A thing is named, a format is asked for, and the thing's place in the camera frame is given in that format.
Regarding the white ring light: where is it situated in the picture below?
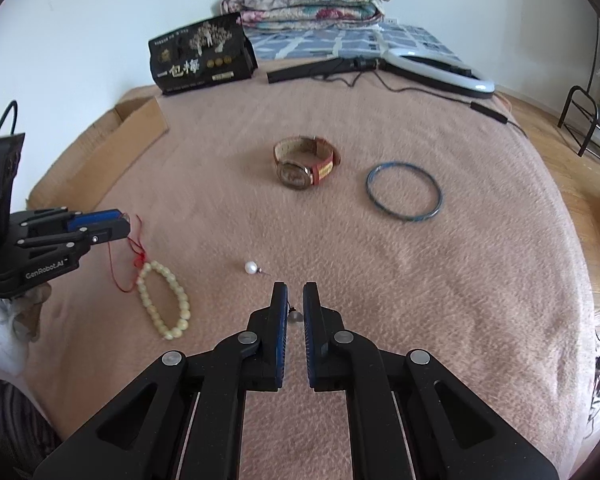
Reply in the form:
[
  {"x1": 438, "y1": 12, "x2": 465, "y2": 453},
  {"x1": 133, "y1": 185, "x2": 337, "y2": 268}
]
[{"x1": 379, "y1": 47, "x2": 496, "y2": 100}]

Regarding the brown strap wristwatch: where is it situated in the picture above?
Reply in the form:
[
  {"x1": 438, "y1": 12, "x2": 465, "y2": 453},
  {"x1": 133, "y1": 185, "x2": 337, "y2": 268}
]
[{"x1": 272, "y1": 136, "x2": 341, "y2": 191}]

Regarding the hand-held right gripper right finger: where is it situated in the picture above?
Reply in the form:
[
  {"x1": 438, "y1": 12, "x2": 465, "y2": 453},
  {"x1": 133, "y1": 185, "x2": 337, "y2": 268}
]
[{"x1": 303, "y1": 282, "x2": 560, "y2": 480}]

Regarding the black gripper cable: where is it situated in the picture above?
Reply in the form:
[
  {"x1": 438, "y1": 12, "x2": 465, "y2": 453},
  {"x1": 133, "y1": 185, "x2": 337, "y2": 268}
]
[{"x1": 0, "y1": 100, "x2": 20, "y2": 142}]

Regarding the pink blanket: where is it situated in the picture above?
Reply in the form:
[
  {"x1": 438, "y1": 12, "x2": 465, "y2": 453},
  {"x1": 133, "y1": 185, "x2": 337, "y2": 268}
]
[{"x1": 22, "y1": 57, "x2": 600, "y2": 480}]

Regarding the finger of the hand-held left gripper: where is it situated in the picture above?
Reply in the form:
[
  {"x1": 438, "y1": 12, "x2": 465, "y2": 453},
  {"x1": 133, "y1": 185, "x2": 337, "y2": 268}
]
[
  {"x1": 14, "y1": 221, "x2": 132, "y2": 262},
  {"x1": 14, "y1": 208, "x2": 125, "y2": 235}
]

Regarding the blue patterned bedsheet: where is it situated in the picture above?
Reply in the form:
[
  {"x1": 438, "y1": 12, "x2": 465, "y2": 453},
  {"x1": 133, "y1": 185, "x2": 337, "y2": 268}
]
[{"x1": 242, "y1": 21, "x2": 461, "y2": 62}]

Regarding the black printed gift box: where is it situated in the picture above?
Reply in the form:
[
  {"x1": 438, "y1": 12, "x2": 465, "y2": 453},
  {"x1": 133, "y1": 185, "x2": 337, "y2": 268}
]
[{"x1": 148, "y1": 12, "x2": 259, "y2": 95}]

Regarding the black ring light cable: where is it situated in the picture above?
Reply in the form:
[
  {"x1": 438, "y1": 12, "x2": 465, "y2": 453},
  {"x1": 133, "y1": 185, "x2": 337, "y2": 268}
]
[{"x1": 325, "y1": 67, "x2": 528, "y2": 137}]

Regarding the person's left hand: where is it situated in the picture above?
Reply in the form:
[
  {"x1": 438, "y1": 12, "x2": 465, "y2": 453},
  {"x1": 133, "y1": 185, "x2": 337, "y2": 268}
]
[{"x1": 11, "y1": 284, "x2": 52, "y2": 343}]

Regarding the blue bangle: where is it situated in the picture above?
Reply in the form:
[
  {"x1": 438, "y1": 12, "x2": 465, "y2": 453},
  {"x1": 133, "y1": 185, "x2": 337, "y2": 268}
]
[{"x1": 365, "y1": 161, "x2": 443, "y2": 223}]

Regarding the cream beaded bracelet red cord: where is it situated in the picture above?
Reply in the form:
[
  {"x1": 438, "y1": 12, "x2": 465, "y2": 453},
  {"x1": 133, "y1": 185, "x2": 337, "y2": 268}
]
[{"x1": 109, "y1": 214, "x2": 191, "y2": 342}]

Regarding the black metal rack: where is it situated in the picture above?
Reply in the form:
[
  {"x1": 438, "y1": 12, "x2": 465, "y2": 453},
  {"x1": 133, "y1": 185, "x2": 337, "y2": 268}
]
[{"x1": 558, "y1": 85, "x2": 600, "y2": 177}]

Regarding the flat cardboard piece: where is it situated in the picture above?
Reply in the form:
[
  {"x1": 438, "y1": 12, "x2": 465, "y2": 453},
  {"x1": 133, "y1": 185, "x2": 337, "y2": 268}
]
[{"x1": 27, "y1": 97, "x2": 171, "y2": 213}]

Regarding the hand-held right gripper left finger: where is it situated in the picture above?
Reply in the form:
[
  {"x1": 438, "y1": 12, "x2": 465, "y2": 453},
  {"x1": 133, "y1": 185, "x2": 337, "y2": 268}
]
[{"x1": 32, "y1": 282, "x2": 289, "y2": 480}]

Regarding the black tripod stand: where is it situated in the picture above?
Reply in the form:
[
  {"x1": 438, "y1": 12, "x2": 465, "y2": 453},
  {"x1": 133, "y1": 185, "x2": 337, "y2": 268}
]
[{"x1": 267, "y1": 54, "x2": 478, "y2": 85}]

